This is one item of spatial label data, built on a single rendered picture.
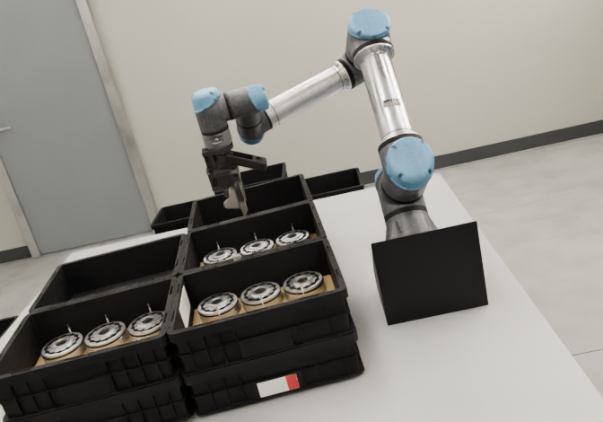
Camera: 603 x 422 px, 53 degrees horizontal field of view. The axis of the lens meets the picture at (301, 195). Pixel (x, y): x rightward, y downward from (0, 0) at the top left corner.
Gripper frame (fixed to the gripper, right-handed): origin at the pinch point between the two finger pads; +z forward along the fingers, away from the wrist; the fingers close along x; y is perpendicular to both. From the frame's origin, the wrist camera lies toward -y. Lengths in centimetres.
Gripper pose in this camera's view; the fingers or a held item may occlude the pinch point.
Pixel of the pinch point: (245, 206)
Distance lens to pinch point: 172.7
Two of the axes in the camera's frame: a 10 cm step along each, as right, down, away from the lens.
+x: 1.3, 4.3, -9.0
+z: 2.1, 8.7, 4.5
